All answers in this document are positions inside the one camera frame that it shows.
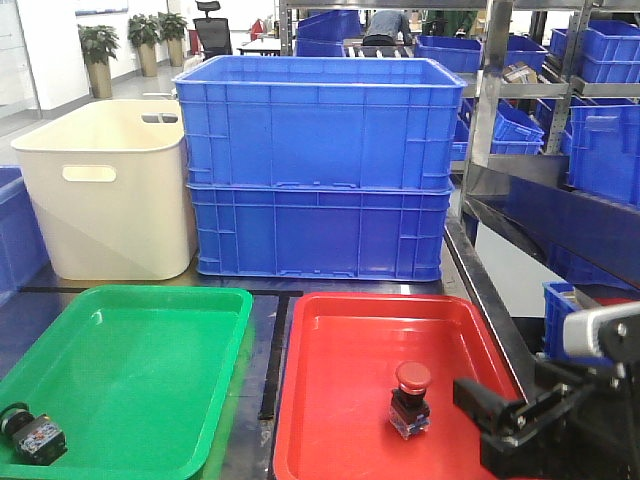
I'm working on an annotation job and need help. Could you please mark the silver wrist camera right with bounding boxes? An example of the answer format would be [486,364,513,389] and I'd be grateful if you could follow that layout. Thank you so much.
[562,301,639,358]

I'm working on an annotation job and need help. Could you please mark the stainless steel shelving rack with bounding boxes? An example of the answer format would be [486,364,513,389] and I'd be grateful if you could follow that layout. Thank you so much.
[277,0,640,480]

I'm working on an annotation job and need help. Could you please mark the potted plant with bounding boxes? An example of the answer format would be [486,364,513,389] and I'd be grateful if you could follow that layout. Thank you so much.
[128,14,160,77]
[158,12,187,67]
[77,24,119,99]

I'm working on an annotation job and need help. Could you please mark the potted plant middle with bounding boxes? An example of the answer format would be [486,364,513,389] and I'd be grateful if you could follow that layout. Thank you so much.
[128,14,160,77]

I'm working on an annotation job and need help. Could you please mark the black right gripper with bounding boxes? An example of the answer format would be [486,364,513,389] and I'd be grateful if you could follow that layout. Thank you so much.
[453,319,639,479]

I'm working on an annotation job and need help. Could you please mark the person in grey shirt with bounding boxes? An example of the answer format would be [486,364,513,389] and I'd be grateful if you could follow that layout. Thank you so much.
[362,9,413,46]

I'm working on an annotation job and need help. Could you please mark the black office chair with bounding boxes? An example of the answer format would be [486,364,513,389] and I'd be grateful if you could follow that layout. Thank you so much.
[193,1,233,60]

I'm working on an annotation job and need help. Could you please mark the upper stacked blue crate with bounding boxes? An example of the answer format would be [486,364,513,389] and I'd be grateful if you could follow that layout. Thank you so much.
[175,56,465,190]

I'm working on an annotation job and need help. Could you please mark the red plastic tray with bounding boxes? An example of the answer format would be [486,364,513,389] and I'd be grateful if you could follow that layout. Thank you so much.
[273,293,520,479]

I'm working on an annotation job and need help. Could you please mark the potted plant right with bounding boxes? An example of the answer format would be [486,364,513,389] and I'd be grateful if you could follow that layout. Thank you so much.
[158,12,187,67]

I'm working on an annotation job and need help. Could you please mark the red mushroom push button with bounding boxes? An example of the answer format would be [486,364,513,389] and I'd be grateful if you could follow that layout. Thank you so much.
[389,361,432,440]

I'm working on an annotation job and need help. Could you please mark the small blue bin lower right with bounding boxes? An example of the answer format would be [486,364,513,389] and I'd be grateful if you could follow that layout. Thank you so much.
[543,281,612,366]

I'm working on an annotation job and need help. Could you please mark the lower stacked blue crate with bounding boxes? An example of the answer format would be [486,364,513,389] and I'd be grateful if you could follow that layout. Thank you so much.
[189,183,452,281]

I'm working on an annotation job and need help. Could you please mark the green plastic tray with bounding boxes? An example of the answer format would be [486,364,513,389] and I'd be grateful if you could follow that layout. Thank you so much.
[1,285,253,479]

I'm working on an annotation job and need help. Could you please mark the blue bin left edge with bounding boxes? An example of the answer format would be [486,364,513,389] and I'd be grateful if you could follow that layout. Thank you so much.
[1,166,49,305]

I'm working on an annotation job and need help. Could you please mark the stacked blue crate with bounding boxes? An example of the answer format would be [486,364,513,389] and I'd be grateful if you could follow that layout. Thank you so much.
[189,183,452,281]
[175,56,465,190]

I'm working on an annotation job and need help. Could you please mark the cream plastic basket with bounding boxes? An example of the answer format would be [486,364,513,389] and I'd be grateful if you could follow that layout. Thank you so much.
[11,99,197,280]

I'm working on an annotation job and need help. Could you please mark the potted plant left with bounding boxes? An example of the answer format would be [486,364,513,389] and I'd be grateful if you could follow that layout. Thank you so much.
[77,24,119,99]

